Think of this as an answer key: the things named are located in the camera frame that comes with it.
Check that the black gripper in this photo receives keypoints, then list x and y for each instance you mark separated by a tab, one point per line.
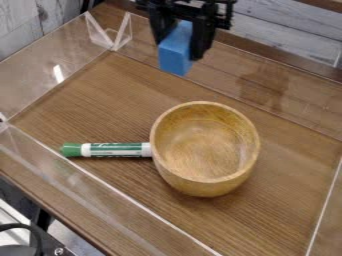
206	13

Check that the black metal base bracket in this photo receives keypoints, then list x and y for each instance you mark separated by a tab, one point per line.
54	247

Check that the clear acrylic corner bracket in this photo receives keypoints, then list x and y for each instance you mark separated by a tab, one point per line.
110	38

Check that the blue rectangular block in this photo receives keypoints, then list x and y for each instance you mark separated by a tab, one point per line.
174	50

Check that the green and white marker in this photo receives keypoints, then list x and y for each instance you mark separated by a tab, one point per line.
106	150

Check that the brown wooden bowl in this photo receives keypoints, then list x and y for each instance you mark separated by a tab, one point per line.
205	147

